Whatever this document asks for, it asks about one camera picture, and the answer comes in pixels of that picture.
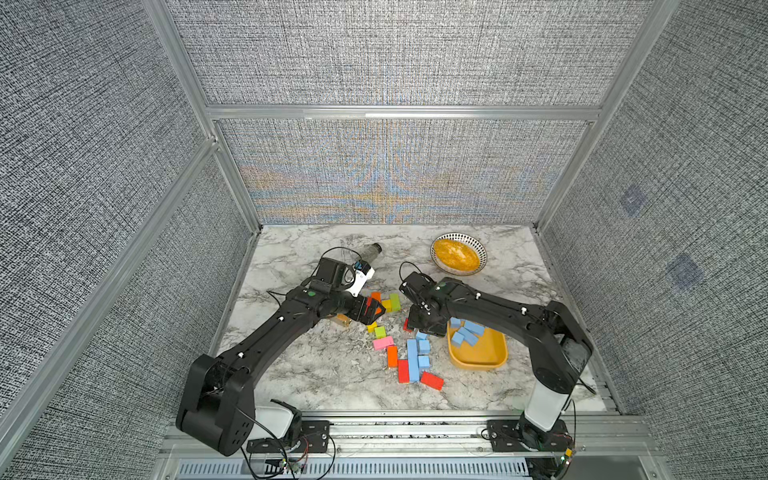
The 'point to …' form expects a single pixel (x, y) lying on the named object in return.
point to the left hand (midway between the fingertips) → (375, 301)
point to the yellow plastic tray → (490, 352)
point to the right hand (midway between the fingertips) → (416, 321)
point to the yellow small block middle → (387, 305)
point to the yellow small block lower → (370, 328)
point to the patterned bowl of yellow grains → (459, 253)
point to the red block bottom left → (403, 371)
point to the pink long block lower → (382, 344)
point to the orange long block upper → (376, 296)
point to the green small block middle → (380, 332)
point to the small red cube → (406, 326)
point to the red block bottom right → (432, 380)
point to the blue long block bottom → (413, 363)
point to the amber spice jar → (343, 319)
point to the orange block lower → (392, 356)
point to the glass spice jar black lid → (370, 252)
